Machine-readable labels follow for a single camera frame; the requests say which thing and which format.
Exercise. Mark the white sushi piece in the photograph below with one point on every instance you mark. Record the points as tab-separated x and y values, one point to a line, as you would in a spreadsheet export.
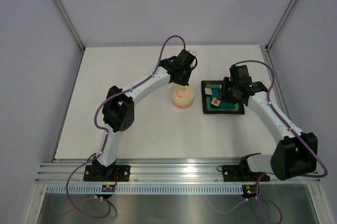
208	91

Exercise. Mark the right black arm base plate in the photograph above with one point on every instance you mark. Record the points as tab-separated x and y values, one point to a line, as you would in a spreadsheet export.
237	173

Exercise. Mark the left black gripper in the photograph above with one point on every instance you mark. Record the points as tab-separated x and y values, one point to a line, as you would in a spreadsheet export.
184	82

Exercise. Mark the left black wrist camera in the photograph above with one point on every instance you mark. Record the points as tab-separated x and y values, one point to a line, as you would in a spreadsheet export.
187	59

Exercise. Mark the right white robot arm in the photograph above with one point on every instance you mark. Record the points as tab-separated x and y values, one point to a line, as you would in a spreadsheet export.
295	150

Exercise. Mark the aluminium rail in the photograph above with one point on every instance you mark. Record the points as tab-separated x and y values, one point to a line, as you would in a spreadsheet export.
277	89
148	171

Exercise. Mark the orange centre sushi piece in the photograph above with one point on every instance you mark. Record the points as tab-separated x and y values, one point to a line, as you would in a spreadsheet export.
215	102

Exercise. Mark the aluminium front rail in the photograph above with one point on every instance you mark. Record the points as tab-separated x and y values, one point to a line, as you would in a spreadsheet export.
148	171

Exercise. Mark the pink round lunch box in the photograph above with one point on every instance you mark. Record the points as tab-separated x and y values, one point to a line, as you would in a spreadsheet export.
182	104

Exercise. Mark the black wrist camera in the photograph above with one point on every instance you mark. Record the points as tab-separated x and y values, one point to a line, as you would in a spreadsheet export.
187	59
240	75

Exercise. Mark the left aluminium frame post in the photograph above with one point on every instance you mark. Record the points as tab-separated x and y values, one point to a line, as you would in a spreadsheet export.
69	24

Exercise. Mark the white slotted cable duct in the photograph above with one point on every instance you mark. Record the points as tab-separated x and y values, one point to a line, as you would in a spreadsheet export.
143	189

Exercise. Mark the right side aluminium rail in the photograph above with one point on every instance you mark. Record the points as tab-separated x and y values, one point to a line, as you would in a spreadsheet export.
277	89

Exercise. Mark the cream lid with pink handle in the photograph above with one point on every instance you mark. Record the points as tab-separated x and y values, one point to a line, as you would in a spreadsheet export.
182	92

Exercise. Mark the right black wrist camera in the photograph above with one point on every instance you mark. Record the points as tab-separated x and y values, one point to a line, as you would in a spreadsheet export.
240	75

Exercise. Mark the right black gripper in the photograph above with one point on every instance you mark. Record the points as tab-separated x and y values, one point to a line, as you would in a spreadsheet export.
224	96

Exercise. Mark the black and teal square plate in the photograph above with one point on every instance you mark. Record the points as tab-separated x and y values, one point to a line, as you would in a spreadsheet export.
224	107

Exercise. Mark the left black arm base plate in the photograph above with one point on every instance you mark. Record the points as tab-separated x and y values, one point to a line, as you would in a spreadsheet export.
119	173

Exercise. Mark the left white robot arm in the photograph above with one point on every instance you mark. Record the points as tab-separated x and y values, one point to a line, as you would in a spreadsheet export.
119	107

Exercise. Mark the right aluminium frame post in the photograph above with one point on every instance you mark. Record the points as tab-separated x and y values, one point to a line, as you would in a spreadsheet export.
281	23

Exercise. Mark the aluminium frame post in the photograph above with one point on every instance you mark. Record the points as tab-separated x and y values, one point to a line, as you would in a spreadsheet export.
281	23
69	24

